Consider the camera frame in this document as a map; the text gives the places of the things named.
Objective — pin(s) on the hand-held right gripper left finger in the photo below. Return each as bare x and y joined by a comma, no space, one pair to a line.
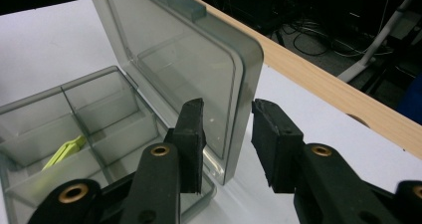
189,144

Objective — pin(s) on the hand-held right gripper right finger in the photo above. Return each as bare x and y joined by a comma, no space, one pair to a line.
278,151

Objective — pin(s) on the grey transparent compartment box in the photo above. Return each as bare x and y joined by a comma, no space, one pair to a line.
185,61

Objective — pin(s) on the yellow-green plastic clip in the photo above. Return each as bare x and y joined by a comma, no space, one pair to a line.
64,151

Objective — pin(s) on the blue white black jacket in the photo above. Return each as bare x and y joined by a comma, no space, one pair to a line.
413,99

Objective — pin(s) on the white table mat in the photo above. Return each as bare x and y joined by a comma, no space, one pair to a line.
49,44

